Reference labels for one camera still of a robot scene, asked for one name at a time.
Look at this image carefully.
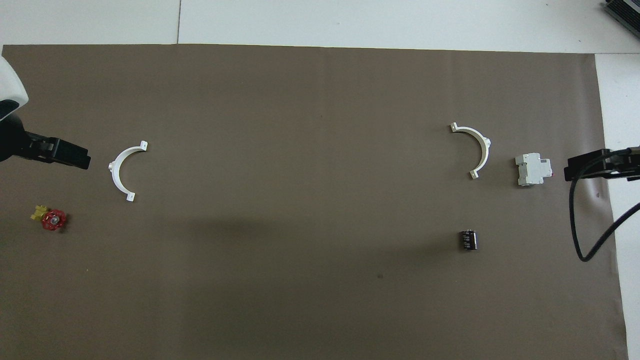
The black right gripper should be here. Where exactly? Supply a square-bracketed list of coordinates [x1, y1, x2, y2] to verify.
[564, 146, 640, 182]

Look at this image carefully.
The brown paper table mat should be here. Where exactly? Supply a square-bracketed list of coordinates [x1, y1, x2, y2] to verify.
[0, 44, 630, 360]

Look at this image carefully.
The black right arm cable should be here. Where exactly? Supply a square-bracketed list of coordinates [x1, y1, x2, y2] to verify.
[570, 147, 640, 263]

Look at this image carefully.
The grey black electronic device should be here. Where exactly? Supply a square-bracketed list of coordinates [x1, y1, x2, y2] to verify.
[602, 0, 640, 32]

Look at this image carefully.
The white circuit breaker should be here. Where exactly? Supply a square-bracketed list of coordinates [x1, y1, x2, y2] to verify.
[515, 152, 553, 188]

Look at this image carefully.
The red yellow valve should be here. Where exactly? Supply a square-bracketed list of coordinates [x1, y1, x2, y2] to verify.
[31, 204, 68, 232]

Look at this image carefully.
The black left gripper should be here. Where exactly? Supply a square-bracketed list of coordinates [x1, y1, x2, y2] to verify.
[0, 112, 92, 171]

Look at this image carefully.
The white half-ring pipe clamp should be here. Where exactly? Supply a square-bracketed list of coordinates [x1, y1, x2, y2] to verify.
[108, 140, 149, 203]
[449, 122, 492, 180]

